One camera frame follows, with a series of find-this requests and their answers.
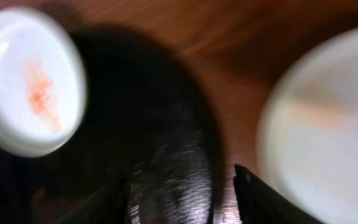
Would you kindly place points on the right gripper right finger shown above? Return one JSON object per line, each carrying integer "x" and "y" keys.
{"x": 258, "y": 203}

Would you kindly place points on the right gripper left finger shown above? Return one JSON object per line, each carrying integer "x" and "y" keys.
{"x": 107, "y": 205}

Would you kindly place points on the light blue plate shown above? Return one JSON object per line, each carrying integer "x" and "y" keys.
{"x": 43, "y": 86}
{"x": 307, "y": 145}

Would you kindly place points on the black round serving tray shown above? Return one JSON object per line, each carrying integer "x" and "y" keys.
{"x": 146, "y": 121}

